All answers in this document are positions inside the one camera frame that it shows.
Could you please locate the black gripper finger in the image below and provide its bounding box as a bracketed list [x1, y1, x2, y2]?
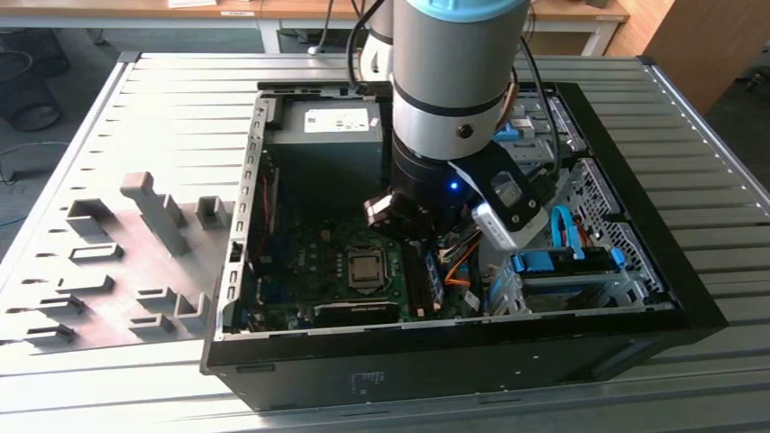
[363, 193, 432, 244]
[427, 207, 480, 244]

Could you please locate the silver CPU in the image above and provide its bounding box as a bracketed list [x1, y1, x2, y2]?
[349, 255, 383, 281]

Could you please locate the grey power supply unit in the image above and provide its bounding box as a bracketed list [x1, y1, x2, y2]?
[267, 98, 396, 205]

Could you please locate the hard disk in blue carrier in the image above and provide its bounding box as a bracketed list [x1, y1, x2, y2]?
[509, 245, 627, 277]

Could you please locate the green motherboard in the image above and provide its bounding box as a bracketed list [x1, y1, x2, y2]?
[239, 198, 483, 333]

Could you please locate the grey metal disk bay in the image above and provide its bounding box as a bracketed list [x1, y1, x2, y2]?
[492, 89, 588, 184]

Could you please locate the black graphics card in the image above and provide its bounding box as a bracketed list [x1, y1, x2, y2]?
[312, 300, 401, 328]

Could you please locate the perforated steel panel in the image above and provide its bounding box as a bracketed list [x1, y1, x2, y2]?
[564, 157, 672, 301]

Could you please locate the black open PC case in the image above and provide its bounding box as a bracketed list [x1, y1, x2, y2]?
[199, 80, 728, 412]

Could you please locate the grey parts rack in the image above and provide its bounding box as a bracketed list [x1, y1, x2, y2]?
[22, 172, 237, 349]

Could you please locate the wooden cabinet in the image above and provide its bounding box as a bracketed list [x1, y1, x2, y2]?
[604, 0, 770, 116]

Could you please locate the dark office chair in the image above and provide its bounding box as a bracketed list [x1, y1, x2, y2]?
[732, 58, 770, 94]

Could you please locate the wooden desk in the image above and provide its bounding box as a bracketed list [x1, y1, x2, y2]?
[0, 0, 630, 58]

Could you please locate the black round bin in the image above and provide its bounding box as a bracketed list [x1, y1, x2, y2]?
[0, 29, 70, 132]

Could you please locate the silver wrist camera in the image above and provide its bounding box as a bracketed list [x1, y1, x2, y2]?
[471, 202, 550, 252]

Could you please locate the black camera bracket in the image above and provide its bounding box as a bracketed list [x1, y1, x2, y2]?
[447, 139, 546, 231]

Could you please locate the orange wire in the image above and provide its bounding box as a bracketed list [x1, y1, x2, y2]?
[444, 245, 483, 286]

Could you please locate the CPU socket metal frame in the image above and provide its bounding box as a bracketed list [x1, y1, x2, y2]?
[341, 244, 391, 295]

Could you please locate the blue flat data wire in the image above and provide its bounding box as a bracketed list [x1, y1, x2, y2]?
[550, 205, 590, 262]

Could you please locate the black wire bundle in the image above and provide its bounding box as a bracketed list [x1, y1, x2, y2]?
[441, 155, 580, 267]

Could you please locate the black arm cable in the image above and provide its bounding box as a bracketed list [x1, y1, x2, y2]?
[345, 0, 389, 98]
[516, 35, 567, 190]

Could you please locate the cable with silver plug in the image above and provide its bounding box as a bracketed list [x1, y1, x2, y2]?
[307, 0, 337, 56]

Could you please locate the grey floor cable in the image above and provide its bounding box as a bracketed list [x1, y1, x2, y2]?
[0, 142, 70, 181]

